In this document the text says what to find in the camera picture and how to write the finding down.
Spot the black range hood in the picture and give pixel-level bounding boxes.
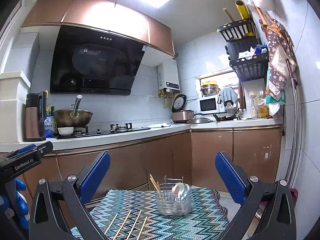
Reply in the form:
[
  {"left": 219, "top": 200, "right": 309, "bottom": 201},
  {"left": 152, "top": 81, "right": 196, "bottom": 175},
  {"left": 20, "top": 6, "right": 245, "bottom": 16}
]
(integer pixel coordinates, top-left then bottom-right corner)
[{"left": 50, "top": 25, "right": 146, "bottom": 95}]

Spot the white ceramic spoon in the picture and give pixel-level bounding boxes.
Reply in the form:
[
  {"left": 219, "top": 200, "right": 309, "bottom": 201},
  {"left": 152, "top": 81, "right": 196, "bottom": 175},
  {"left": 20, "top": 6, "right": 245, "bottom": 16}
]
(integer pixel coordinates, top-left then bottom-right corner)
[{"left": 171, "top": 182, "right": 185, "bottom": 196}]

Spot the brown patterned hanging cloth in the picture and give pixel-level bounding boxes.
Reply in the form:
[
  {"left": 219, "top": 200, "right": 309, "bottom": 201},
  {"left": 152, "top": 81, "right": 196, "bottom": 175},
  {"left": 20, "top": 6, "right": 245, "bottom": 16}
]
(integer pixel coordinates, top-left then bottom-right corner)
[{"left": 255, "top": 7, "right": 297, "bottom": 101}]

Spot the bamboo chopstick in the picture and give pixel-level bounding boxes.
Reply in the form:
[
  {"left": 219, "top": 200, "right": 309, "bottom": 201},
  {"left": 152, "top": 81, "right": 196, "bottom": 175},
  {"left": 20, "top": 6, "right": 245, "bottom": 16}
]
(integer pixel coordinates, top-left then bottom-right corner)
[
  {"left": 104, "top": 213, "right": 118, "bottom": 235},
  {"left": 126, "top": 210, "right": 142, "bottom": 240},
  {"left": 113, "top": 211, "right": 131, "bottom": 240},
  {"left": 136, "top": 217, "right": 148, "bottom": 240}
]

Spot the brown electric kettle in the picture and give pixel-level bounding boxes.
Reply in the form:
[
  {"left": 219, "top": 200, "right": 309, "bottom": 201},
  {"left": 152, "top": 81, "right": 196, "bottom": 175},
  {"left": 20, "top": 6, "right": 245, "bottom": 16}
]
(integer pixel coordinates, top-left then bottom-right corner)
[{"left": 25, "top": 91, "right": 47, "bottom": 141}]

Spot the yellow roll on rack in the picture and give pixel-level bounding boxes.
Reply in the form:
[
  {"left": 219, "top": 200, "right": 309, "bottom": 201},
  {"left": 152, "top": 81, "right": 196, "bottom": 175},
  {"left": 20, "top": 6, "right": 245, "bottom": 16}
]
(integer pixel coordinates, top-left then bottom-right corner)
[{"left": 235, "top": 0, "right": 250, "bottom": 20}]

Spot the white small bowl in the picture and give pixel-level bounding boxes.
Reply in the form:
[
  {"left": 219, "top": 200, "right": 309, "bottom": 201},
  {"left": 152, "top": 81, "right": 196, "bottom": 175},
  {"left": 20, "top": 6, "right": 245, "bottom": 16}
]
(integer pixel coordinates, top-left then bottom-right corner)
[{"left": 57, "top": 127, "right": 74, "bottom": 136}]

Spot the gas stove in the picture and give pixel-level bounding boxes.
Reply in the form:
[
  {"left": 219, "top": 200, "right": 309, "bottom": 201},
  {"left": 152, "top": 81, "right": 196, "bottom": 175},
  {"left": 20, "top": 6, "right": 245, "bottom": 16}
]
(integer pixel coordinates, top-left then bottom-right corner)
[{"left": 56, "top": 123, "right": 150, "bottom": 139}]

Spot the rice cooker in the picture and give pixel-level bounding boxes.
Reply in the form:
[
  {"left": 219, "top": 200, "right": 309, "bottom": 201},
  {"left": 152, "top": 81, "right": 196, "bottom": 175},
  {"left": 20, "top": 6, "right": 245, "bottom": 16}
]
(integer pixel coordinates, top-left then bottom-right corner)
[{"left": 171, "top": 94, "right": 194, "bottom": 124}]

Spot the blue hanging towel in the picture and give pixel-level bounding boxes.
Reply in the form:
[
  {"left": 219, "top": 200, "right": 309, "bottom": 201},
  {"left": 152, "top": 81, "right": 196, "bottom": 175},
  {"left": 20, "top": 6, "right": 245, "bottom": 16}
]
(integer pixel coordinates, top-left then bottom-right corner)
[{"left": 220, "top": 87, "right": 238, "bottom": 106}]

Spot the white water heater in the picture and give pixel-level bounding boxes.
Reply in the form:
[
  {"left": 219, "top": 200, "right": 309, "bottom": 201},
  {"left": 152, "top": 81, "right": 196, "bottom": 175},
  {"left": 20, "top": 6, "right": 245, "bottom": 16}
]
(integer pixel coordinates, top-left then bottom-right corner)
[{"left": 157, "top": 60, "right": 180, "bottom": 93}]

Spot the yellow bottle on counter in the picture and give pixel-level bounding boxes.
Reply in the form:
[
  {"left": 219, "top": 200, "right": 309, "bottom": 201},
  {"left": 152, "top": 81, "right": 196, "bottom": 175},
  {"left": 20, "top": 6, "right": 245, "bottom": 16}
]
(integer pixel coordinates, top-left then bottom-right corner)
[{"left": 258, "top": 99, "right": 269, "bottom": 118}]

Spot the brass wok with handle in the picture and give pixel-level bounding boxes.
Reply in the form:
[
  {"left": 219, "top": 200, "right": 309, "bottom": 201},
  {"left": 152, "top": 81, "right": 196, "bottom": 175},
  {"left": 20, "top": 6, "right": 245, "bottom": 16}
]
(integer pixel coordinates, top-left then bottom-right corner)
[{"left": 53, "top": 95, "right": 93, "bottom": 127}]

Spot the blue gloved left hand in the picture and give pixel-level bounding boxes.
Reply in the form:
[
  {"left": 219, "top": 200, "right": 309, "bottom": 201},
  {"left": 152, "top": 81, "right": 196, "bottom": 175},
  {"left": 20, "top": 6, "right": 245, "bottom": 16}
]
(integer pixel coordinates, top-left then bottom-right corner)
[{"left": 1, "top": 178, "right": 30, "bottom": 231}]

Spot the metal pan lid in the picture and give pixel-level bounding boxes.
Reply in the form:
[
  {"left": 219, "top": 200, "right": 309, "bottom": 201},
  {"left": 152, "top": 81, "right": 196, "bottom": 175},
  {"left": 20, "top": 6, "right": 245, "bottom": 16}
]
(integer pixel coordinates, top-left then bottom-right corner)
[{"left": 187, "top": 113, "right": 211, "bottom": 124}]

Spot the white microwave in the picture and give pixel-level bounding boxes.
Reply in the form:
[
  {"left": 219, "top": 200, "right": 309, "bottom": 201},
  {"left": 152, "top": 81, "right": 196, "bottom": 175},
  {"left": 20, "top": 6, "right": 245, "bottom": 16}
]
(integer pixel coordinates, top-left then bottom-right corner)
[{"left": 199, "top": 95, "right": 222, "bottom": 114}]

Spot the chopstick in holder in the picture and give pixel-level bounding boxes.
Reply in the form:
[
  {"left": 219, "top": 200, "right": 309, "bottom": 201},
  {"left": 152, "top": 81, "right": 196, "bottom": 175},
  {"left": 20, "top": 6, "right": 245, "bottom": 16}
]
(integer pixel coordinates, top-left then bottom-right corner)
[{"left": 149, "top": 174, "right": 165, "bottom": 200}]

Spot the black wall rack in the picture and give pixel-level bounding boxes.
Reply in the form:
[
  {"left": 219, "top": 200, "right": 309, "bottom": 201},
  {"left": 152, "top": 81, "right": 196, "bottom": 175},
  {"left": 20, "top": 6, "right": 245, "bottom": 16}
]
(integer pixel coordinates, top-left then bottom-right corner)
[{"left": 217, "top": 18, "right": 269, "bottom": 82}]

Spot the dark red dustpan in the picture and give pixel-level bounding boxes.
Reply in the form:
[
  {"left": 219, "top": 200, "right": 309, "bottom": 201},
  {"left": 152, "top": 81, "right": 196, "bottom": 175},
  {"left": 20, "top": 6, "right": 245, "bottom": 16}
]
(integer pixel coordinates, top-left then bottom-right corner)
[{"left": 289, "top": 187, "right": 298, "bottom": 206}]

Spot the blue white salt bag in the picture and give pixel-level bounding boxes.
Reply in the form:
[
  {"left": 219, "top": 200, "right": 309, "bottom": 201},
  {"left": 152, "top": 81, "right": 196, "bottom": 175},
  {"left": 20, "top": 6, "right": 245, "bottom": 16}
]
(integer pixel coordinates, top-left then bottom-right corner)
[{"left": 44, "top": 115, "right": 55, "bottom": 138}]

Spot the zigzag woven table mat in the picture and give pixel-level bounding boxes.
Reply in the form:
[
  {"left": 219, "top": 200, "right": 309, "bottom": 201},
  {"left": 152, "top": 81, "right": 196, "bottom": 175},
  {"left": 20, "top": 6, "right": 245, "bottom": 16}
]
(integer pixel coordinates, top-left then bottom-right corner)
[{"left": 69, "top": 187, "right": 230, "bottom": 240}]

